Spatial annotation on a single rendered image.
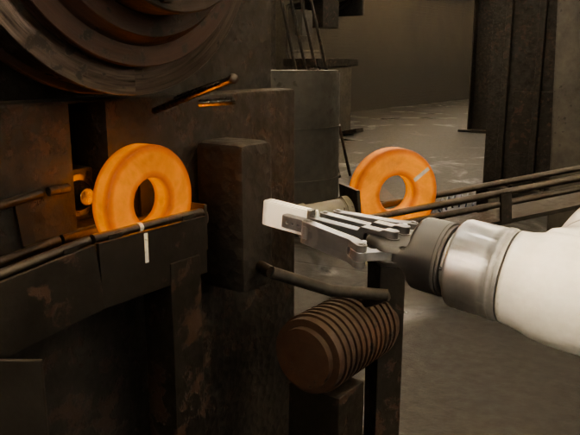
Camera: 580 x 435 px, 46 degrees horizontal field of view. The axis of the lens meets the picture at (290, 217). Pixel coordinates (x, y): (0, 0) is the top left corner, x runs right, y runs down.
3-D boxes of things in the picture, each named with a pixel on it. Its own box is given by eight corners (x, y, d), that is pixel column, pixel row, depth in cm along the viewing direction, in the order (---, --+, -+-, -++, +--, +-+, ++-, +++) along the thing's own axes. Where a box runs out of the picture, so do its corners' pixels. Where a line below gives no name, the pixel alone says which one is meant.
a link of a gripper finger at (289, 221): (323, 235, 75) (307, 240, 73) (286, 224, 78) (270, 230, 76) (324, 222, 75) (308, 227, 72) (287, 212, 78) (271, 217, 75)
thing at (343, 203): (294, 236, 114) (291, 201, 113) (343, 226, 117) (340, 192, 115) (306, 244, 109) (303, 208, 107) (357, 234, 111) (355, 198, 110)
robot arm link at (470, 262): (519, 307, 69) (463, 291, 72) (533, 221, 66) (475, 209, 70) (486, 335, 62) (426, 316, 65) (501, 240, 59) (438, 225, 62)
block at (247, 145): (194, 283, 113) (190, 140, 107) (226, 272, 119) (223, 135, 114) (244, 296, 107) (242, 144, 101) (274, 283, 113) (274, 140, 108)
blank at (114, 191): (79, 158, 85) (97, 160, 83) (168, 130, 97) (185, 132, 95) (102, 271, 90) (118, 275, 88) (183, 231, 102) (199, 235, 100)
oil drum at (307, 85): (215, 227, 387) (211, 67, 367) (277, 210, 433) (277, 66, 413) (299, 243, 352) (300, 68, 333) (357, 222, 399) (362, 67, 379)
